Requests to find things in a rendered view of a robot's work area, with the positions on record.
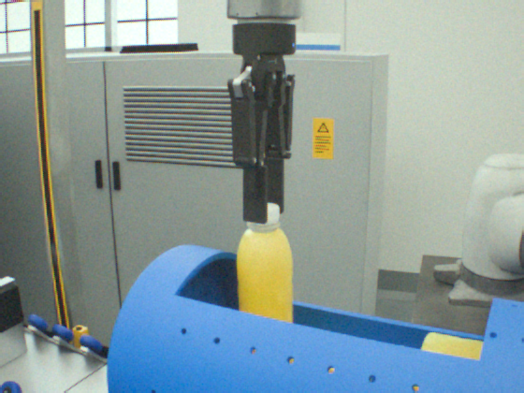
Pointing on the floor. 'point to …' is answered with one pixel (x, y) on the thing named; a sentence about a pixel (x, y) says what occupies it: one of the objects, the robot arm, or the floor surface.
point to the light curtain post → (56, 160)
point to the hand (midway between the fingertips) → (264, 190)
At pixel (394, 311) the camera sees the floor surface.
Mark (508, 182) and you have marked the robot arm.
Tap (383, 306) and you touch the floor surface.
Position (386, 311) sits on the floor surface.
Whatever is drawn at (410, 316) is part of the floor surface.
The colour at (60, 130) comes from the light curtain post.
